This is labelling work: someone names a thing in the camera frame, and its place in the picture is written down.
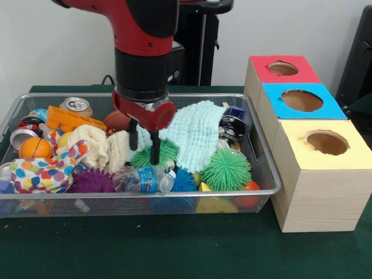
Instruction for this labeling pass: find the silver soda can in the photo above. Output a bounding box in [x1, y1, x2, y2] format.
[60, 96, 93, 117]

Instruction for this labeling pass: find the small brown football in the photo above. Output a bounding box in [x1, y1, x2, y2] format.
[103, 110, 131, 131]

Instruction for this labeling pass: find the wooden box with three holes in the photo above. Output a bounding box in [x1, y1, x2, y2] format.
[244, 55, 372, 233]

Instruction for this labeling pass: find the orange plastic toy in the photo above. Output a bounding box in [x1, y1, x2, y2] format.
[45, 105, 108, 131]

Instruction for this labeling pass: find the cream cloth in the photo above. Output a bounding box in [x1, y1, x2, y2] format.
[56, 124, 130, 174]

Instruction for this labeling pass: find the polka dot cloth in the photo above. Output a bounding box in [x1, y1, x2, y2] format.
[10, 139, 94, 194]

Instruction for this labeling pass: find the mint green cloth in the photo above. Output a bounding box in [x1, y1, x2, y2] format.
[137, 100, 230, 173]

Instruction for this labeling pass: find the black upright panel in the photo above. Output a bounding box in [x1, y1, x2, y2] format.
[337, 6, 372, 108]

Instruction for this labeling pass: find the dark green tablecloth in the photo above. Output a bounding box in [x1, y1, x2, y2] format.
[0, 85, 372, 279]

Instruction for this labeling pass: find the purple spiky ball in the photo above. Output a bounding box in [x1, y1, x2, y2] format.
[70, 167, 117, 194]

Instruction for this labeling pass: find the side table with green cloth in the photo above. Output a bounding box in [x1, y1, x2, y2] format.
[348, 93, 372, 120]

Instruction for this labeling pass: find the small orange basketball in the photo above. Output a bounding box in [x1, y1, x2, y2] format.
[19, 137, 53, 160]

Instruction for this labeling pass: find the clear plastic water bottle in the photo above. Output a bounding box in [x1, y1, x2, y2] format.
[113, 166, 175, 194]

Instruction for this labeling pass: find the green spiky ball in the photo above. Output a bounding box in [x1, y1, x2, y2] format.
[130, 139, 179, 170]
[199, 147, 252, 191]

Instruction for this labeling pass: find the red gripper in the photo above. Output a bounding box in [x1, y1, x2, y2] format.
[112, 87, 177, 166]

